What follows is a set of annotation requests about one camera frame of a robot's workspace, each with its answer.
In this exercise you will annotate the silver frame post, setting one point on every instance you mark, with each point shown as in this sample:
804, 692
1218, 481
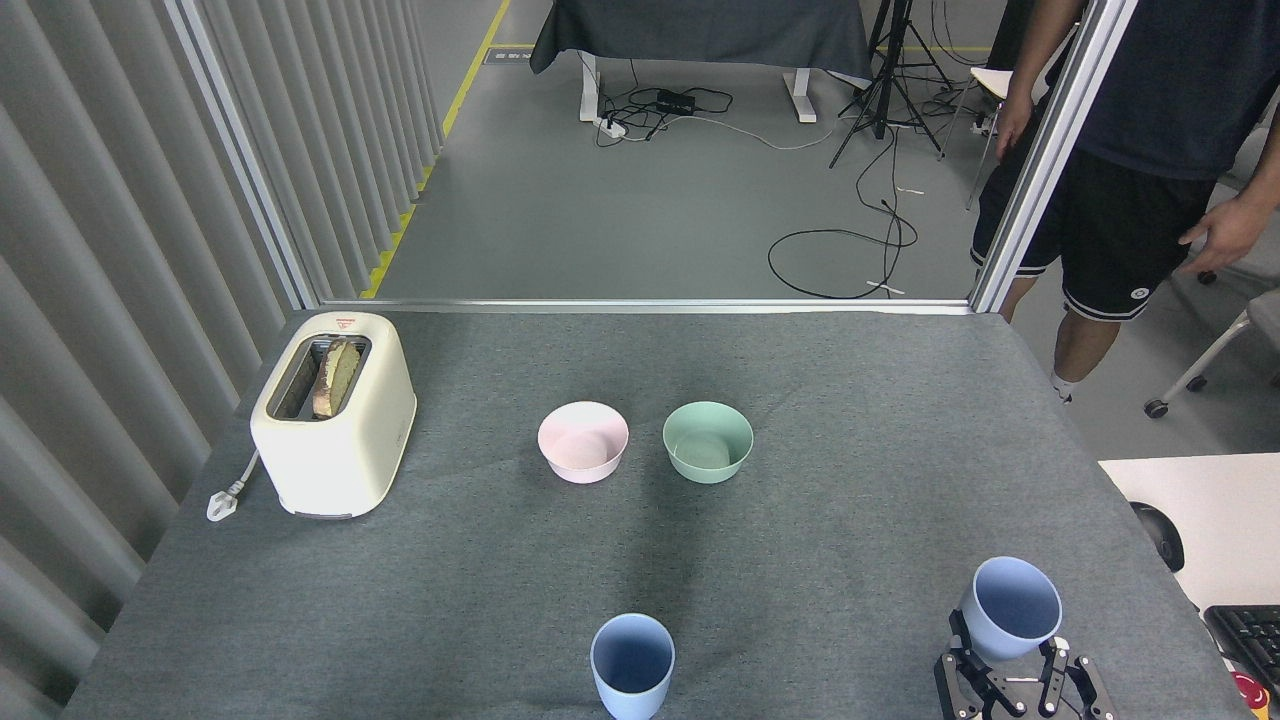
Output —
1050, 160
245, 160

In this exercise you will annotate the red round object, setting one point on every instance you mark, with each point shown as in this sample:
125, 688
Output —
1250, 692

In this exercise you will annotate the table with dark cloth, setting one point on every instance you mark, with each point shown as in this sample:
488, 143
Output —
700, 30

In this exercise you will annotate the black tripod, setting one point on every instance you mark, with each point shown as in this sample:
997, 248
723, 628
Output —
882, 90

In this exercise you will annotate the white chair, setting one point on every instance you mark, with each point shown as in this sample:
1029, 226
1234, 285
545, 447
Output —
988, 82

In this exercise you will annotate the green bowl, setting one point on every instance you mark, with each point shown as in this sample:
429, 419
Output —
707, 468

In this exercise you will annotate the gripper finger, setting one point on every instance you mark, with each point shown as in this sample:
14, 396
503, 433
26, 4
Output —
1085, 690
965, 680

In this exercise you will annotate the blue plastic cup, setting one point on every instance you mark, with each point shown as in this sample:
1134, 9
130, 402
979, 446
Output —
632, 695
1000, 640

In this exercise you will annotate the silver frame rail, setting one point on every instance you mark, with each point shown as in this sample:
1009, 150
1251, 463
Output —
500, 305

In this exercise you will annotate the person's left forearm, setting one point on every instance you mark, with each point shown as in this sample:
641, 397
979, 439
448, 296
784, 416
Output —
1265, 175

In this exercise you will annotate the white toaster power plug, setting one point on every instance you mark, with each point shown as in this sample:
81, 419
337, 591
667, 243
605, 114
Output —
220, 505

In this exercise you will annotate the person's right hand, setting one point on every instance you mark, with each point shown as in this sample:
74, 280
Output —
1010, 125

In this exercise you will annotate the cream toaster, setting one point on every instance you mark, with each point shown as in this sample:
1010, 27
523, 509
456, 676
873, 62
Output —
340, 460

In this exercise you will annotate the person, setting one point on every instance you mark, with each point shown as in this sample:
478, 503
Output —
1160, 120

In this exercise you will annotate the person's left hand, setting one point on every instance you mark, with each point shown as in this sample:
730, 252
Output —
1230, 235

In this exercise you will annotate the black power strip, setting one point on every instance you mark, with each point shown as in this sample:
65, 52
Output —
676, 102

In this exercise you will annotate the white desk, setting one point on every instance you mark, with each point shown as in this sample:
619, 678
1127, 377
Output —
1220, 510

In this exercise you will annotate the black computer mouse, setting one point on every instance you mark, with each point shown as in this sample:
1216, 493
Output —
1160, 540

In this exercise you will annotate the black keyboard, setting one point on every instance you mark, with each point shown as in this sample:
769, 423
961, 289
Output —
1250, 635

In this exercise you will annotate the bread slice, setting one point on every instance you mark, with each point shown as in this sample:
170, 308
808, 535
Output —
337, 378

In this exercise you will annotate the person's right forearm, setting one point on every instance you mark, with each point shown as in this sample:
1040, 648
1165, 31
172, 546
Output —
1035, 50

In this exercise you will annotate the white power strip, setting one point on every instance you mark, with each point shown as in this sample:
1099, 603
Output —
983, 126
611, 127

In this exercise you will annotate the pink bowl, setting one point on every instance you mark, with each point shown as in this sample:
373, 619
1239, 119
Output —
583, 465

